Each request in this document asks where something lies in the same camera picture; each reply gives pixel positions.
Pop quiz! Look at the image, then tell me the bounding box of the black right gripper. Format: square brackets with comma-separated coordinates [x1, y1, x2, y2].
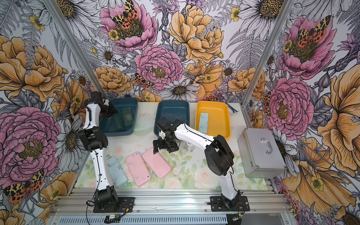
[153, 135, 179, 154]

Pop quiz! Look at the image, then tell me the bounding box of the dark teal tray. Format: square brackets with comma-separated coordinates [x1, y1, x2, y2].
[154, 100, 190, 138]
[99, 97, 138, 137]

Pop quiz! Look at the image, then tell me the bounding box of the dark green case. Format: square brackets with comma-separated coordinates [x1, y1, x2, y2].
[112, 113, 125, 131]
[122, 107, 134, 126]

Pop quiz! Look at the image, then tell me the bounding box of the pink pencil case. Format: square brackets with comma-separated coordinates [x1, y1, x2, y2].
[125, 152, 152, 187]
[142, 148, 172, 179]

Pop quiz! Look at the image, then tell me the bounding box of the light blue case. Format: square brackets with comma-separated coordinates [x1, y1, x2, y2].
[107, 157, 128, 188]
[198, 112, 209, 134]

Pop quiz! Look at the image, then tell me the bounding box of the yellow plastic tray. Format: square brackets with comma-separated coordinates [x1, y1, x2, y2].
[195, 101, 231, 139]

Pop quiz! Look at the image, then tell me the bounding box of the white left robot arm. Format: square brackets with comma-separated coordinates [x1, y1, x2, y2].
[78, 91, 120, 213]

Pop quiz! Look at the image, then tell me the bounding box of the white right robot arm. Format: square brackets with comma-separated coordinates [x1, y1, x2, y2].
[153, 117, 242, 211]

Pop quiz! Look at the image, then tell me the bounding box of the blue pen behind tray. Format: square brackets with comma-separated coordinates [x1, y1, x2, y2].
[226, 103, 238, 113]

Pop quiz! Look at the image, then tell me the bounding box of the small circuit board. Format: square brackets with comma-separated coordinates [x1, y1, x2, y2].
[104, 214, 122, 224]

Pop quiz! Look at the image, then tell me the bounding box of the silver metal case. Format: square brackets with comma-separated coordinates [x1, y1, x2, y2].
[238, 128, 287, 179]

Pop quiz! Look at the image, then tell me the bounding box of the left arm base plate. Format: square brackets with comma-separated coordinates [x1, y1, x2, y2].
[93, 197, 135, 213]

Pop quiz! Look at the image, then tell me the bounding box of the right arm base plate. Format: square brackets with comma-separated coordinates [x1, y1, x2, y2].
[207, 196, 250, 212]

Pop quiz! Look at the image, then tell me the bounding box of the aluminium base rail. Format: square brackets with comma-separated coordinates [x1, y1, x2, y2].
[48, 188, 296, 225]

